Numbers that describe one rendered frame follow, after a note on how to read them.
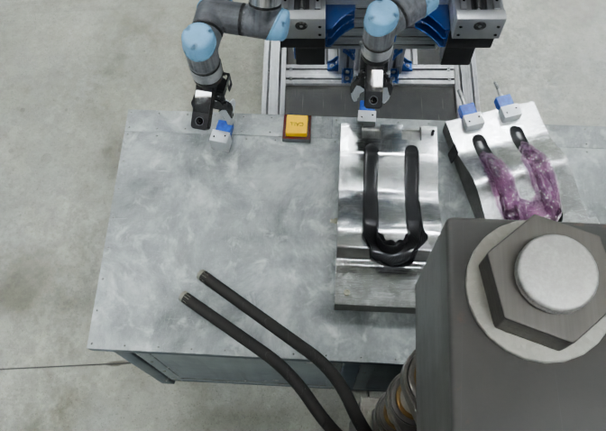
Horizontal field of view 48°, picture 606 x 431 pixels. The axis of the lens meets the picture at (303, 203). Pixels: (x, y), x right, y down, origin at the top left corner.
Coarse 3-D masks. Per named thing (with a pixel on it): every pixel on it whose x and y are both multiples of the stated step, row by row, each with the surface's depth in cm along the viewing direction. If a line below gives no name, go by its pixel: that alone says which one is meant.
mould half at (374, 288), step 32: (352, 128) 185; (384, 128) 185; (352, 160) 182; (384, 160) 182; (352, 192) 179; (384, 192) 178; (352, 224) 170; (384, 224) 170; (352, 256) 172; (416, 256) 170; (352, 288) 171; (384, 288) 171
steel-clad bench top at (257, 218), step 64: (128, 128) 197; (192, 128) 197; (256, 128) 196; (320, 128) 196; (576, 128) 194; (128, 192) 189; (192, 192) 189; (256, 192) 188; (320, 192) 188; (448, 192) 187; (128, 256) 182; (192, 256) 182; (256, 256) 181; (320, 256) 181; (128, 320) 175; (192, 320) 175; (320, 320) 174; (384, 320) 174
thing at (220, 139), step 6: (222, 120) 193; (216, 126) 192; (222, 126) 192; (228, 126) 192; (216, 132) 190; (222, 132) 190; (228, 132) 191; (210, 138) 189; (216, 138) 189; (222, 138) 189; (228, 138) 190; (216, 144) 191; (222, 144) 190; (228, 144) 191; (222, 150) 193; (228, 150) 193
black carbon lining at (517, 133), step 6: (516, 126) 189; (510, 132) 188; (516, 132) 188; (522, 132) 188; (474, 138) 188; (480, 138) 188; (516, 138) 188; (522, 138) 187; (474, 144) 187; (480, 144) 187; (486, 144) 187; (516, 144) 186; (480, 150) 186; (486, 150) 186
